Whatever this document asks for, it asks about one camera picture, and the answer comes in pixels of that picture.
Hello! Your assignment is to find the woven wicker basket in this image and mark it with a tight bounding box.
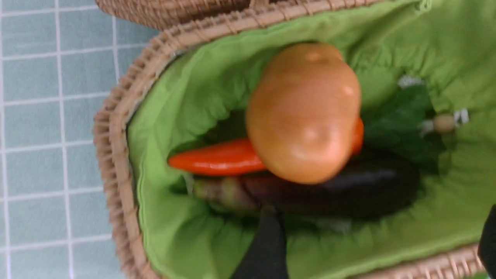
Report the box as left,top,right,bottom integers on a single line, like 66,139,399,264
93,0,495,279

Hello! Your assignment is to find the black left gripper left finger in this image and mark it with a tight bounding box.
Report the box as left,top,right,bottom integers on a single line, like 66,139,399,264
231,208,289,279

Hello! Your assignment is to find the woven wicker basket lid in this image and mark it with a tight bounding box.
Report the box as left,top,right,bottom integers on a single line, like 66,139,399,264
95,0,272,30

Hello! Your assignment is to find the brown toy potato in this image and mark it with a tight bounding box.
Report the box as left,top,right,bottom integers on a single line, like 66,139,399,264
246,43,361,185

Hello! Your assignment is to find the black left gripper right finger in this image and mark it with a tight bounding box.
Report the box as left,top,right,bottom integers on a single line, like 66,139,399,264
477,205,496,279

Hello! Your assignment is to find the teal checkered tablecloth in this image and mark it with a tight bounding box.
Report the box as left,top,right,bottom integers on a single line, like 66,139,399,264
0,0,157,279

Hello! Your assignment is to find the purple toy eggplant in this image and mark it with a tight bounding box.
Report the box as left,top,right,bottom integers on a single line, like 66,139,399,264
191,148,420,220

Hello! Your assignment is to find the red toy chili pepper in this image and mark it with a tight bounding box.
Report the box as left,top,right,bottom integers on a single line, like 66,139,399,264
167,117,364,185

